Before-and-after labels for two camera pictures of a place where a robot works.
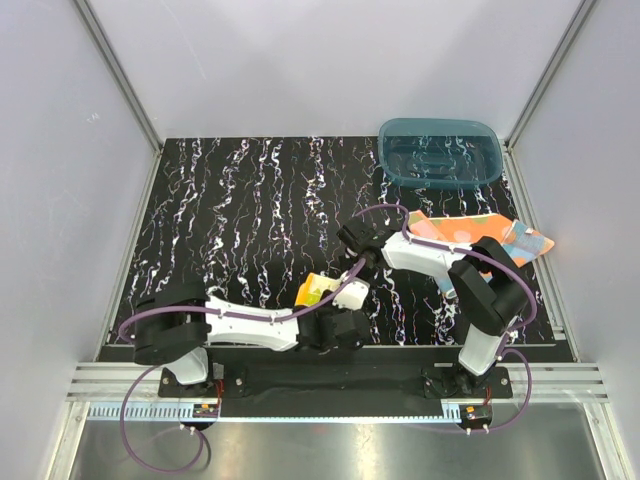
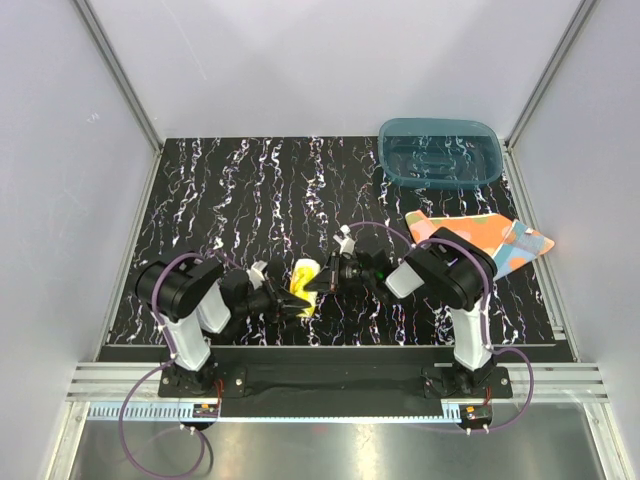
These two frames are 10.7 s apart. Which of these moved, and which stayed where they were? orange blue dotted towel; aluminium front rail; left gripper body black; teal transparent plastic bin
Moved: left gripper body black
Stayed: orange blue dotted towel; aluminium front rail; teal transparent plastic bin
